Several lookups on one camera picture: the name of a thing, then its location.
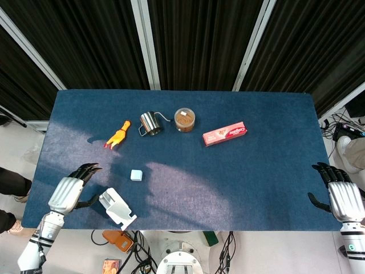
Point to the red Colgate toothpaste box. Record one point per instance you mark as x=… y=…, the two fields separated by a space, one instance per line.
x=225 y=133

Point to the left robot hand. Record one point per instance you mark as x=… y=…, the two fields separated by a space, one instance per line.
x=66 y=191

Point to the white plastic bracket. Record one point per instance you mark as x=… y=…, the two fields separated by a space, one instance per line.
x=116 y=207

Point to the person's dark trouser leg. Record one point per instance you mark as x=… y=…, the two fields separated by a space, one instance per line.
x=14 y=182
x=8 y=221

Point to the clear jar with brown contents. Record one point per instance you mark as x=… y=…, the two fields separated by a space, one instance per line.
x=185 y=119

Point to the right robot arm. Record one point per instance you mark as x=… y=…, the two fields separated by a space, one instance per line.
x=354 y=248

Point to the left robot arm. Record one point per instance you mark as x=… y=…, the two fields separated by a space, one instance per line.
x=38 y=242

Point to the black curtain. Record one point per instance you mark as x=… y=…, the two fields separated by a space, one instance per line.
x=196 y=42

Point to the black monitor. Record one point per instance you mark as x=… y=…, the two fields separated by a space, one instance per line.
x=355 y=107

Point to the grey aluminium frame post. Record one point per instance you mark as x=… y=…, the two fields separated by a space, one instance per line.
x=340 y=101
x=146 y=44
x=251 y=45
x=31 y=47

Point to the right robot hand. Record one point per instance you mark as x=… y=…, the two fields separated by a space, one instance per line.
x=341 y=197

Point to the steel gooseneck pitcher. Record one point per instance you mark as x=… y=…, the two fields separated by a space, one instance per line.
x=150 y=124

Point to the blue felt table cloth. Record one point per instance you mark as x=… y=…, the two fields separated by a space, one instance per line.
x=199 y=177

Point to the orange box device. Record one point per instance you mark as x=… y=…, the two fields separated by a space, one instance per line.
x=117 y=240

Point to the person's leg in beige trousers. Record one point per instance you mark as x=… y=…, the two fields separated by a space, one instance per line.
x=356 y=151

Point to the yellow rubber chicken toy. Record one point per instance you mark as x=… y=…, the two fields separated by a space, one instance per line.
x=118 y=135

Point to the printed snack box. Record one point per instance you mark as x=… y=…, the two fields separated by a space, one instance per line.
x=111 y=266

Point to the white shoe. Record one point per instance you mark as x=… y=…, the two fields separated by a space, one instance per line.
x=343 y=145

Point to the green object under table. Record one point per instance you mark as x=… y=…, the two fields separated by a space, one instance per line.
x=210 y=238

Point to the small light blue block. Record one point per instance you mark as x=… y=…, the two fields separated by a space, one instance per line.
x=136 y=175

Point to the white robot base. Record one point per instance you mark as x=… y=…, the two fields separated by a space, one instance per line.
x=178 y=257

